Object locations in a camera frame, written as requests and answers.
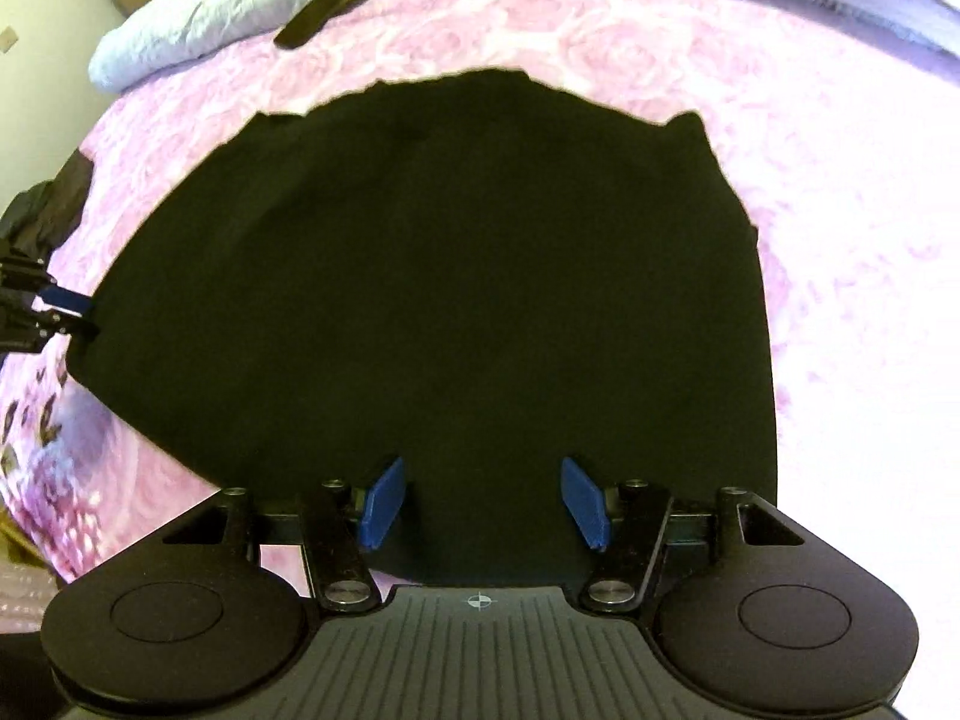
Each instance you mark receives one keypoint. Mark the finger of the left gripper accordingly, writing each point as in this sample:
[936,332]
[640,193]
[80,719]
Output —
[65,299]

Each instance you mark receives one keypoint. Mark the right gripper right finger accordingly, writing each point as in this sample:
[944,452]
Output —
[623,525]

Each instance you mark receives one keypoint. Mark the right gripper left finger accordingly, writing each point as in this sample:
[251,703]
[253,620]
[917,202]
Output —
[340,523]

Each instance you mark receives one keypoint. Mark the black zip jacket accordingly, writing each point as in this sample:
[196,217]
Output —
[480,274]

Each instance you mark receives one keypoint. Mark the black smartphone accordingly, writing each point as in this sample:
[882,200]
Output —
[308,22]

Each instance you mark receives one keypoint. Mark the pink rose bed sheet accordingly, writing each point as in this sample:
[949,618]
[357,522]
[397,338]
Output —
[845,156]

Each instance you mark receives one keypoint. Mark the beige wall switch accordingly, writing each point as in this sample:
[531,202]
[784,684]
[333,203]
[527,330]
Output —
[8,38]

